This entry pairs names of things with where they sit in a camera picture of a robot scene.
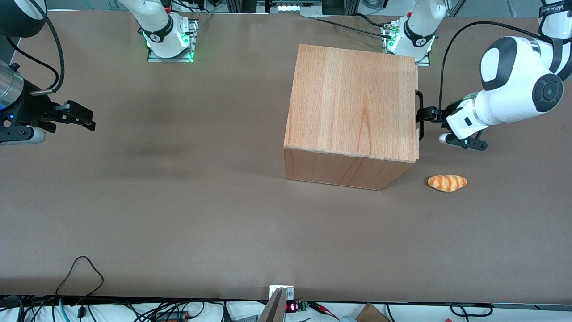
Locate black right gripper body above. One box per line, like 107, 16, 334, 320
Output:
0, 86, 67, 135

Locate black metal drawer handle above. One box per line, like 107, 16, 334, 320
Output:
415, 90, 425, 141

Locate orange striped toy bread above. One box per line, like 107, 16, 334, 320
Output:
428, 175, 468, 193

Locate light wooden cabinet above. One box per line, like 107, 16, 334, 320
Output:
283, 43, 421, 191

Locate metal rack with lights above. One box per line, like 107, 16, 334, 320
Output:
257, 0, 322, 14

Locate brown cardboard box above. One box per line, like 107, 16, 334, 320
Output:
355, 303, 390, 322

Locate red and black clip leads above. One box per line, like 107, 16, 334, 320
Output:
308, 301, 341, 321

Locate brown wooden slat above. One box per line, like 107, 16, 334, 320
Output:
257, 288, 287, 322

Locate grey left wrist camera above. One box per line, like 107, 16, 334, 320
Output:
438, 132, 488, 151

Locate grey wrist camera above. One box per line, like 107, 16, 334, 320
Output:
0, 127, 47, 145
438, 132, 488, 151

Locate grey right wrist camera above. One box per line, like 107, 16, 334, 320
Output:
0, 127, 47, 145

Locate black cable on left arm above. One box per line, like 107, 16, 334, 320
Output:
440, 20, 557, 131

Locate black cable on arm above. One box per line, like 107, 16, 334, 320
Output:
4, 11, 66, 95
440, 20, 557, 131

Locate metal base plate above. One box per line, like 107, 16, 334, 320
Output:
381, 25, 432, 67
147, 17, 200, 63

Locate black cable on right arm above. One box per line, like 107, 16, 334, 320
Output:
4, 11, 66, 95

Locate long black table cable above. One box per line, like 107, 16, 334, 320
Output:
311, 13, 389, 40

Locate looped thin black cable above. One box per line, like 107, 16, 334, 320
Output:
56, 256, 105, 298

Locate coiled black cable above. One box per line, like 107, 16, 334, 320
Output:
449, 303, 494, 319

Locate small metal bracket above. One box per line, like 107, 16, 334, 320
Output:
269, 285, 295, 301

